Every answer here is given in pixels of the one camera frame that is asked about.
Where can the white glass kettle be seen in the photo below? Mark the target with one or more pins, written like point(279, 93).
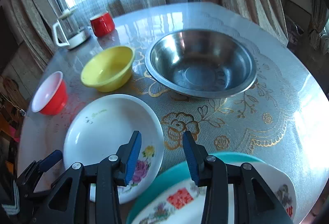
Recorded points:
point(67, 33)

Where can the floral plastic tablecloth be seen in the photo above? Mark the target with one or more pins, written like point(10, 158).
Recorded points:
point(281, 119)

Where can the right tied curtain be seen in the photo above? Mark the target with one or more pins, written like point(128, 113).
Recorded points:
point(319, 19)

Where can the red plastic bowl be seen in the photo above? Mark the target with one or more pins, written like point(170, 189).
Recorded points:
point(51, 97)

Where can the red mug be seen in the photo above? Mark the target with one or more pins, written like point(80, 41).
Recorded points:
point(102, 24)

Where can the yellow plastic bowl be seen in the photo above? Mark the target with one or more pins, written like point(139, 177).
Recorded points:
point(109, 70)

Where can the white flower plate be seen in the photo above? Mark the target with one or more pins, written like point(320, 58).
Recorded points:
point(107, 123)

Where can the left beige curtain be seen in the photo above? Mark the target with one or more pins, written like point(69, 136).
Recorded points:
point(34, 19)

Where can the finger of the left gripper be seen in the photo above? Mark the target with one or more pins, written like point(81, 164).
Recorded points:
point(48, 160)

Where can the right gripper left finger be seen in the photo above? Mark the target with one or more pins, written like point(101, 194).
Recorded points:
point(68, 201)

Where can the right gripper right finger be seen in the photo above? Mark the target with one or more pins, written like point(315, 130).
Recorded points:
point(254, 201)

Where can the white dragon pattern plate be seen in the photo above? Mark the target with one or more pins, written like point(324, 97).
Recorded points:
point(183, 202)

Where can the teal plate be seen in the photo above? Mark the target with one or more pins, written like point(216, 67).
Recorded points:
point(177, 174)

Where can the stainless steel bowl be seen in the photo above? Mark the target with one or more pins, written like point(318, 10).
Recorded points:
point(200, 63)

